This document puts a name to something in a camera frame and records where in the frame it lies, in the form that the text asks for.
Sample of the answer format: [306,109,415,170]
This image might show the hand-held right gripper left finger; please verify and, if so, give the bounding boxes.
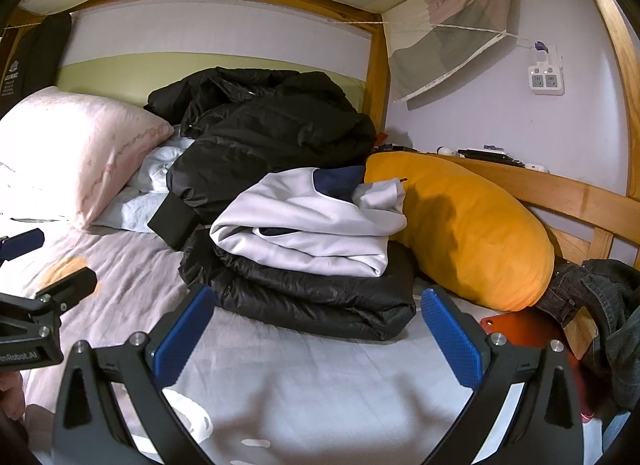
[51,284,236,465]

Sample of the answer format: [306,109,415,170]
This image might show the wooden bed frame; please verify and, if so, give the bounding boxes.
[0,0,640,361]

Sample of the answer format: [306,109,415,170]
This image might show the black printed poster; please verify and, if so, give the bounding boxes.
[0,12,73,116]

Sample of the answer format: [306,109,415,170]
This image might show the white wall socket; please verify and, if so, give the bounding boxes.
[527,62,566,95]

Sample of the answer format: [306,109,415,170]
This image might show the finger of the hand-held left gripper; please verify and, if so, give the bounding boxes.
[0,266,98,341]
[0,228,45,263]

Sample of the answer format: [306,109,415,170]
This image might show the person's left hand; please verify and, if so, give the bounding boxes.
[0,372,27,418]

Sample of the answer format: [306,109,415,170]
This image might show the red flat board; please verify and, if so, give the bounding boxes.
[480,307,596,421]

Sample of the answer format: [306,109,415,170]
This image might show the pale blue quilt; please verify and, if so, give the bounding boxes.
[92,135,196,233]

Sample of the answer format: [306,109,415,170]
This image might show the dark denim jeans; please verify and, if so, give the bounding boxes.
[535,258,640,411]

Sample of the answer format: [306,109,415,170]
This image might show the white string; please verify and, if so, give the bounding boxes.
[320,15,508,38]

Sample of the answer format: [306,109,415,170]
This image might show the white and navy varsity jacket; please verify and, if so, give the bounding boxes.
[210,165,408,277]

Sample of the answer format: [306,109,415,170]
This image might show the yellow pillow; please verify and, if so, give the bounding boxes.
[363,151,556,312]

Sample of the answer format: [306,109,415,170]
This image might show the black quilted jacket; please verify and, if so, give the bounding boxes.
[178,228,417,341]

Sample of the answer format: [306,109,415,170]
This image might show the black puffer jacket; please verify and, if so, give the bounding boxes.
[144,66,377,251]

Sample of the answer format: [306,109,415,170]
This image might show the pink floral pillow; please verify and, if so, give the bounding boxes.
[0,86,175,231]

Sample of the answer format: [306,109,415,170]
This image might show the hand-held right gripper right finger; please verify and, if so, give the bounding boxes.
[421,287,586,465]

